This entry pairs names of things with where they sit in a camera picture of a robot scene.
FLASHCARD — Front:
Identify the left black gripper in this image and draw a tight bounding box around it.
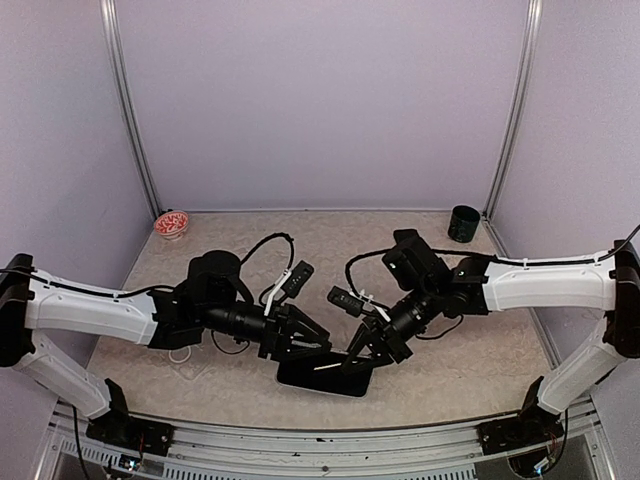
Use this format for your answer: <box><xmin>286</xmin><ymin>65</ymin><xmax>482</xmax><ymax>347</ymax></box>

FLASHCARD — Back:
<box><xmin>200</xmin><ymin>300</ymin><xmax>332</xmax><ymax>362</ymax></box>

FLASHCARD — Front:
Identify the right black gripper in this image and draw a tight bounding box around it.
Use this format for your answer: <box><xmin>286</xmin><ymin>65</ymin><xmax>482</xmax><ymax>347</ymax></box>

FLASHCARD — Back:
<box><xmin>340</xmin><ymin>280</ymin><xmax>441</xmax><ymax>373</ymax></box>

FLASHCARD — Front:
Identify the clear magsafe case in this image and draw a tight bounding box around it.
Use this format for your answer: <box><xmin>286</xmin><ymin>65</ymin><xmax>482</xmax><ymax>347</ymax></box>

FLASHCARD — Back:
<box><xmin>274</xmin><ymin>349</ymin><xmax>374</xmax><ymax>400</ymax></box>
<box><xmin>167</xmin><ymin>346</ymin><xmax>193</xmax><ymax>365</ymax></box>

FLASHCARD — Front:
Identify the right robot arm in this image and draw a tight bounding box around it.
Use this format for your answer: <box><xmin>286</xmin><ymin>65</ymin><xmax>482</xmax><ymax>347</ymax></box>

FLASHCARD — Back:
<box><xmin>341</xmin><ymin>229</ymin><xmax>639</xmax><ymax>444</ymax></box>

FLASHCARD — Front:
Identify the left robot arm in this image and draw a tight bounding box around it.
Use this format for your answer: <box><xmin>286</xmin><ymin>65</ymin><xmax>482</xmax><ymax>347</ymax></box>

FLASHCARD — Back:
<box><xmin>1</xmin><ymin>250</ymin><xmax>331</xmax><ymax>445</ymax></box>

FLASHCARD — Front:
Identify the dark green cup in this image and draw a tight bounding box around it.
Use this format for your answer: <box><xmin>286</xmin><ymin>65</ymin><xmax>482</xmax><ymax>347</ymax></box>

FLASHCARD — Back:
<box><xmin>447</xmin><ymin>205</ymin><xmax>481</xmax><ymax>243</ymax></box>

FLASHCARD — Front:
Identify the red white patterned bowl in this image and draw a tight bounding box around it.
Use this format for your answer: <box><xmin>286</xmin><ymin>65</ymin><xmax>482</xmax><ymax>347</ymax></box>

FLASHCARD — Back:
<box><xmin>154</xmin><ymin>210</ymin><xmax>189</xmax><ymax>241</ymax></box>

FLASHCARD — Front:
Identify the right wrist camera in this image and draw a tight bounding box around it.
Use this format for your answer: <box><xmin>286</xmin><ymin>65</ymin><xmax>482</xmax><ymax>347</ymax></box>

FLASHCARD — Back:
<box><xmin>327</xmin><ymin>286</ymin><xmax>391</xmax><ymax>323</ymax></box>

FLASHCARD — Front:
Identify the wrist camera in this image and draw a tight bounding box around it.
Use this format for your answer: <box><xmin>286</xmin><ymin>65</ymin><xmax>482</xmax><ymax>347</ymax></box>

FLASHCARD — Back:
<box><xmin>264</xmin><ymin>260</ymin><xmax>314</xmax><ymax>316</ymax></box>
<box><xmin>327</xmin><ymin>286</ymin><xmax>391</xmax><ymax>323</ymax></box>

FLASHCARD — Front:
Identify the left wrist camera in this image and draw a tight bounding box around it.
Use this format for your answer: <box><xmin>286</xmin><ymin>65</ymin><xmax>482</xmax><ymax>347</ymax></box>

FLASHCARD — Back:
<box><xmin>264</xmin><ymin>260</ymin><xmax>314</xmax><ymax>316</ymax></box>

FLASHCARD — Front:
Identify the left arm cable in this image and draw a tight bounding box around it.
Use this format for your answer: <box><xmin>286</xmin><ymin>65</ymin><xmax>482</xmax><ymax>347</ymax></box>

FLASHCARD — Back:
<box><xmin>239</xmin><ymin>232</ymin><xmax>296</xmax><ymax>274</ymax></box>

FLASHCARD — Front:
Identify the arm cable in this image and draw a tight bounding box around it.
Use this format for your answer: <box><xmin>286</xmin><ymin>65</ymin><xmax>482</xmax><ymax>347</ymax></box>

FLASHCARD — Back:
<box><xmin>239</xmin><ymin>232</ymin><xmax>296</xmax><ymax>274</ymax></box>
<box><xmin>343</xmin><ymin>239</ymin><xmax>640</xmax><ymax>296</ymax></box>

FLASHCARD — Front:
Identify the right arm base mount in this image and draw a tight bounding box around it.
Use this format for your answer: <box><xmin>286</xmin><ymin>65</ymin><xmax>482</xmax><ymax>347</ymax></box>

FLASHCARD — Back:
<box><xmin>476</xmin><ymin>377</ymin><xmax>565</xmax><ymax>455</ymax></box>

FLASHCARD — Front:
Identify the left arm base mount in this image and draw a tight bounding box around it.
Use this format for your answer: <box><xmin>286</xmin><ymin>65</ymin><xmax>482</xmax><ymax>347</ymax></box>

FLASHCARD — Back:
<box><xmin>86</xmin><ymin>379</ymin><xmax>174</xmax><ymax>457</ymax></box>

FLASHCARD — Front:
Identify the front aluminium rail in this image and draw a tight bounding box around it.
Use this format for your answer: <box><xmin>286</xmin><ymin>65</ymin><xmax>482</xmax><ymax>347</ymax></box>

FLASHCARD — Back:
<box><xmin>28</xmin><ymin>398</ymin><xmax>619</xmax><ymax>479</ymax></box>

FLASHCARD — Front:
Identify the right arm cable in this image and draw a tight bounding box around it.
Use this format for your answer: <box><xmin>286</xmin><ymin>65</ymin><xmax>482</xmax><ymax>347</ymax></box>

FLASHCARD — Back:
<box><xmin>343</xmin><ymin>239</ymin><xmax>640</xmax><ymax>296</ymax></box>

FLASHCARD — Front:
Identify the right aluminium frame post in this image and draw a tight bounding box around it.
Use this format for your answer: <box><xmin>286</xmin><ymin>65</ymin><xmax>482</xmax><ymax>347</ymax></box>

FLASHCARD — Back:
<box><xmin>484</xmin><ymin>0</ymin><xmax>543</xmax><ymax>222</ymax></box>

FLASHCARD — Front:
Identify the aluminium frame post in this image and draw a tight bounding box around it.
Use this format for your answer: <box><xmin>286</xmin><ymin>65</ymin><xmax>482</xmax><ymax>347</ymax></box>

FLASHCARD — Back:
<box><xmin>484</xmin><ymin>0</ymin><xmax>543</xmax><ymax>222</ymax></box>
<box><xmin>99</xmin><ymin>0</ymin><xmax>163</xmax><ymax>218</ymax></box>

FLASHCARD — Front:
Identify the left aluminium frame post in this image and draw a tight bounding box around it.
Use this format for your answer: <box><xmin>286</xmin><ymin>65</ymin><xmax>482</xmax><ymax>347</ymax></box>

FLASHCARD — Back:
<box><xmin>99</xmin><ymin>0</ymin><xmax>163</xmax><ymax>218</ymax></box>

